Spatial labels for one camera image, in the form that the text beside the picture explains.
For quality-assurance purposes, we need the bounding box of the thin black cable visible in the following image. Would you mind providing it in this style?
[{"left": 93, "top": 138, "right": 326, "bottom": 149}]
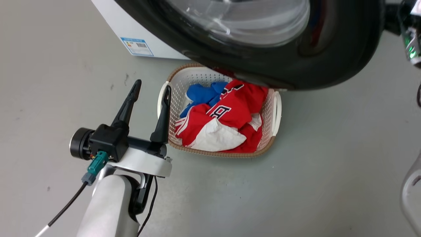
[{"left": 137, "top": 176, "right": 159, "bottom": 237}]

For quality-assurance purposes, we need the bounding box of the black cable with white end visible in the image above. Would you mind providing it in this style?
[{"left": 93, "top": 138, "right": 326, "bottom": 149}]
[{"left": 34, "top": 182, "right": 89, "bottom": 237}]

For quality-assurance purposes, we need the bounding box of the blue energy label sticker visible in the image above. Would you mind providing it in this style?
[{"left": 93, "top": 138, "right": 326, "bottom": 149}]
[{"left": 120, "top": 37, "right": 154, "bottom": 57}]

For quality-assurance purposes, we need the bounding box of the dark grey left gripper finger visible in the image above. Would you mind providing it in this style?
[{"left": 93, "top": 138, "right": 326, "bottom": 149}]
[
  {"left": 150, "top": 85, "right": 172, "bottom": 143},
  {"left": 111, "top": 79, "right": 142, "bottom": 130}
]

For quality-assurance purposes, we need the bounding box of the white perforated laundry basket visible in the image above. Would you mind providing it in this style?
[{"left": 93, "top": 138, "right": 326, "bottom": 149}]
[{"left": 157, "top": 62, "right": 283, "bottom": 159}]

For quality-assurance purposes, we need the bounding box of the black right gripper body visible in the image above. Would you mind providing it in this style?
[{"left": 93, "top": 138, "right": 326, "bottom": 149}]
[{"left": 383, "top": 0, "right": 421, "bottom": 68}]

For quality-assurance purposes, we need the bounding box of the blue garment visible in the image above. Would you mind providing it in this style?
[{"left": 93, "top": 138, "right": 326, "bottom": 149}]
[{"left": 179, "top": 81, "right": 229, "bottom": 119}]

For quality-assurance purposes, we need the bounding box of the white washing machine body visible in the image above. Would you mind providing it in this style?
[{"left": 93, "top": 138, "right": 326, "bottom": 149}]
[{"left": 91, "top": 0, "right": 192, "bottom": 61}]

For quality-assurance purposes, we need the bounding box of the black round washing machine door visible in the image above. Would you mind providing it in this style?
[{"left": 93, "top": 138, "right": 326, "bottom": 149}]
[{"left": 113, "top": 0, "right": 386, "bottom": 91}]

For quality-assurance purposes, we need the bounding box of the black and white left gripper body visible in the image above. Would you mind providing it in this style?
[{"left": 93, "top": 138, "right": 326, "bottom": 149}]
[{"left": 69, "top": 127, "right": 173, "bottom": 178}]

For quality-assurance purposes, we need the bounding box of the teal cable connector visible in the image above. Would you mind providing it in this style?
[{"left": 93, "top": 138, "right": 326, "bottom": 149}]
[{"left": 81, "top": 151, "right": 109, "bottom": 186}]

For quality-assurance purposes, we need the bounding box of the red and white jersey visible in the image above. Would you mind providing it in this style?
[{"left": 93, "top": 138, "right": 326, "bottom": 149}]
[{"left": 174, "top": 79, "right": 269, "bottom": 154}]

